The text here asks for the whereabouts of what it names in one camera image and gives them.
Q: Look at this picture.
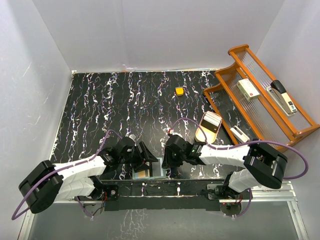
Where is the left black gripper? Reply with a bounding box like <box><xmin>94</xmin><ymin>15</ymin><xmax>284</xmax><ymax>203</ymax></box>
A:
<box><xmin>119</xmin><ymin>141</ymin><xmax>158</xmax><ymax>172</ymax></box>

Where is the green card holder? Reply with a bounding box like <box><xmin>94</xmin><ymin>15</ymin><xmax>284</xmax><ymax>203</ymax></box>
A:
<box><xmin>132</xmin><ymin>157</ymin><xmax>166</xmax><ymax>180</ymax></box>

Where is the gold credit card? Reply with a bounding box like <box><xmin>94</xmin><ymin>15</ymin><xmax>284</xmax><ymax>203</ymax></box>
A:
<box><xmin>135</xmin><ymin>170</ymin><xmax>150</xmax><ymax>179</ymax></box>

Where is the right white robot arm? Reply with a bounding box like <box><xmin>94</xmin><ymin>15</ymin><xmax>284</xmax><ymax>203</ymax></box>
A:
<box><xmin>162</xmin><ymin>134</ymin><xmax>288</xmax><ymax>199</ymax></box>

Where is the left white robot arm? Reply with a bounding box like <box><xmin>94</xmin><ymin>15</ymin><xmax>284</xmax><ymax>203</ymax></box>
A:
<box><xmin>18</xmin><ymin>136</ymin><xmax>159</xmax><ymax>214</ymax></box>

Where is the wooden tray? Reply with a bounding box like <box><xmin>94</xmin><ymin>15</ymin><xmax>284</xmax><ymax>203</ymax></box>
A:
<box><xmin>195</xmin><ymin>112</ymin><xmax>222</xmax><ymax>144</ymax></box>

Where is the yellow small block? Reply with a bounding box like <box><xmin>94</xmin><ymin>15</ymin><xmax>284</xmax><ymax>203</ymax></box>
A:
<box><xmin>175</xmin><ymin>87</ymin><xmax>185</xmax><ymax>96</ymax></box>

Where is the wooden tiered shelf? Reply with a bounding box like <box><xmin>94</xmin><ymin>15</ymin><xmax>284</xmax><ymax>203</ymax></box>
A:
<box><xmin>203</xmin><ymin>44</ymin><xmax>320</xmax><ymax>146</ymax></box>

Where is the white staple box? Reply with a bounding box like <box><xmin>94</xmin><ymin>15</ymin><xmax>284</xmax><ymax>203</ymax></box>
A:
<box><xmin>236</xmin><ymin>78</ymin><xmax>260</xmax><ymax>101</ymax></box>

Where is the black beige stapler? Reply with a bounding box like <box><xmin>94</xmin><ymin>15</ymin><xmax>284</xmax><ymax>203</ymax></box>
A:
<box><xmin>266</xmin><ymin>79</ymin><xmax>297</xmax><ymax>116</ymax></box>

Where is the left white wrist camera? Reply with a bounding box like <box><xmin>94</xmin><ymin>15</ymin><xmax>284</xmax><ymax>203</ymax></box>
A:
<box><xmin>128</xmin><ymin>134</ymin><xmax>137</xmax><ymax>142</ymax></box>

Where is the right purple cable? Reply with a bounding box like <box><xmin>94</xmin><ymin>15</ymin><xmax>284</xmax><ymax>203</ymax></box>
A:
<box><xmin>169</xmin><ymin>117</ymin><xmax>310</xmax><ymax>218</ymax></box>

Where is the purple cable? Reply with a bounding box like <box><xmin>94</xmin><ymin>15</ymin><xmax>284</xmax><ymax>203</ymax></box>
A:
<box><xmin>11</xmin><ymin>129</ymin><xmax>123</xmax><ymax>221</ymax></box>
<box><xmin>169</xmin><ymin>117</ymin><xmax>310</xmax><ymax>218</ymax></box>

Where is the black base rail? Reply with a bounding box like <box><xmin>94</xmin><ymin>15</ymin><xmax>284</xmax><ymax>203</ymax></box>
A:
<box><xmin>82</xmin><ymin>178</ymin><xmax>253</xmax><ymax>213</ymax></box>

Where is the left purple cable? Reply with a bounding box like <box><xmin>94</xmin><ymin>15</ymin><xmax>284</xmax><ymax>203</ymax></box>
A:
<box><xmin>11</xmin><ymin>129</ymin><xmax>123</xmax><ymax>221</ymax></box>

